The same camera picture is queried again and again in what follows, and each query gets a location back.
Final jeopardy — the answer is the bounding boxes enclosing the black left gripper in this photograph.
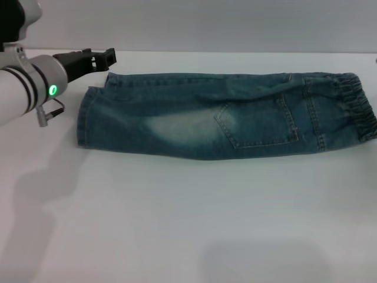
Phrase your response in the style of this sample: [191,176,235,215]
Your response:
[52,47,118,87]

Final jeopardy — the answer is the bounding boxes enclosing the blue denim shorts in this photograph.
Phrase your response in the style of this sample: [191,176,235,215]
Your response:
[75,71,377,162]

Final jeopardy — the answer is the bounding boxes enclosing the left arm connector cable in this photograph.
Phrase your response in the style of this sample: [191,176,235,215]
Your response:
[35,98,65,128]

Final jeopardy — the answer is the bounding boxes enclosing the left wrist camera housing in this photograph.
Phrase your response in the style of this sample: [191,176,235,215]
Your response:
[0,0,44,44]

